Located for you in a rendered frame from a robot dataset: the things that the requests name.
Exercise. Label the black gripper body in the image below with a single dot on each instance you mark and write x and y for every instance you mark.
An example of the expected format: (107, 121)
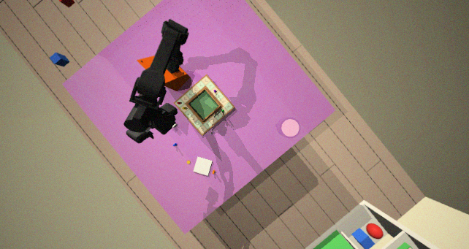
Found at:
(139, 137)

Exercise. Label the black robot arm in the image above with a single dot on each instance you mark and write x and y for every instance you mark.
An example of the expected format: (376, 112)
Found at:
(150, 85)

